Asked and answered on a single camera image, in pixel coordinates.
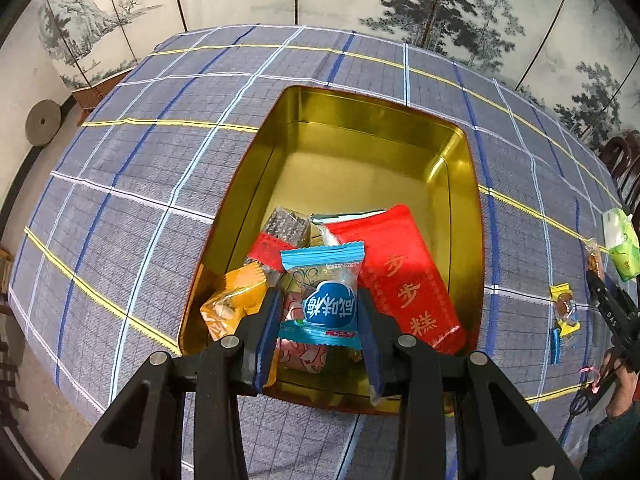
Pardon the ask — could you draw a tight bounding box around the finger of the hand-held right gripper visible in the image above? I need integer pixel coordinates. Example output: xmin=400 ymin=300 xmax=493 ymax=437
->
xmin=585 ymin=269 xmax=621 ymax=311

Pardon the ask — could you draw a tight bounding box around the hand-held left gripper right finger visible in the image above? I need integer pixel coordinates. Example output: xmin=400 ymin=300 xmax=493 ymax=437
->
xmin=356 ymin=287 xmax=583 ymax=480

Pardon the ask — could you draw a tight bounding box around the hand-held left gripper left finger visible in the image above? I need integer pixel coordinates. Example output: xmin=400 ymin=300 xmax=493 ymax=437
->
xmin=60 ymin=287 xmax=285 ymax=480

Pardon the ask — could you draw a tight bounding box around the clear bag of peanuts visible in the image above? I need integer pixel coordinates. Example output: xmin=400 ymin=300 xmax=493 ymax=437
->
xmin=584 ymin=239 xmax=606 ymax=281

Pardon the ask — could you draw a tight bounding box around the pink patterned snack packet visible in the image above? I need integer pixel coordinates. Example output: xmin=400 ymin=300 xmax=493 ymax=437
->
xmin=276 ymin=292 xmax=328 ymax=375

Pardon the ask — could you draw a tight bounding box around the orange snack packet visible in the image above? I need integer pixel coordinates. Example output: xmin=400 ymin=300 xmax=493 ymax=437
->
xmin=200 ymin=266 xmax=281 ymax=388

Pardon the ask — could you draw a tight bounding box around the light blue candy packet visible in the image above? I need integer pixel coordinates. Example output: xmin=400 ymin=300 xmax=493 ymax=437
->
xmin=279 ymin=241 xmax=365 ymax=350

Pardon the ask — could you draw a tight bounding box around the large blue and teal packet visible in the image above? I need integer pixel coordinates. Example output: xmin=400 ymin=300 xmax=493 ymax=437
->
xmin=309 ymin=209 xmax=388 ymax=226

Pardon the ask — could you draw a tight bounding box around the maroon tin box gold inside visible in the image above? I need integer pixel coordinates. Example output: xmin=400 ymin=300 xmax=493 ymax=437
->
xmin=176 ymin=85 xmax=485 ymax=417

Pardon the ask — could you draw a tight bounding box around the person's right forearm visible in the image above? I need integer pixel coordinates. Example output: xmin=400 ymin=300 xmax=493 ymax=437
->
xmin=582 ymin=400 xmax=640 ymax=471

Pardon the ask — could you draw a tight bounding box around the person's right hand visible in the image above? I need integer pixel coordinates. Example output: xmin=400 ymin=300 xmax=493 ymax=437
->
xmin=601 ymin=350 xmax=640 ymax=413

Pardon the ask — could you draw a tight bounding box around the yellow clear candy packet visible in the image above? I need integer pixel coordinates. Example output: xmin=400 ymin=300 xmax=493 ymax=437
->
xmin=549 ymin=284 xmax=582 ymax=337

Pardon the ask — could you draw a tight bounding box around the green tissue pack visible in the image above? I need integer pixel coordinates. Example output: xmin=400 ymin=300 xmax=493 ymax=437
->
xmin=602 ymin=208 xmax=640 ymax=282

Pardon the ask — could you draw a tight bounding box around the red label clear snack packet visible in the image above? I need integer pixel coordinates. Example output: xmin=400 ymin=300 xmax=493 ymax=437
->
xmin=244 ymin=206 xmax=313 ymax=286

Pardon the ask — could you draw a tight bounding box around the dark wooden chair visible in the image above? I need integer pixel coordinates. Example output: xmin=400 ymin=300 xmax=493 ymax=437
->
xmin=597 ymin=130 xmax=640 ymax=206

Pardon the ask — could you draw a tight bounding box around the grey plaid tablecloth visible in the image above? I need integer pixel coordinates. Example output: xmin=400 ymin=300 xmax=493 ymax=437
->
xmin=7 ymin=24 xmax=640 ymax=480

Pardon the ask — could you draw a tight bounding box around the round grey stone disc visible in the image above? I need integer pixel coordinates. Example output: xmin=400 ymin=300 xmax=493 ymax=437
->
xmin=26 ymin=101 xmax=62 ymax=147

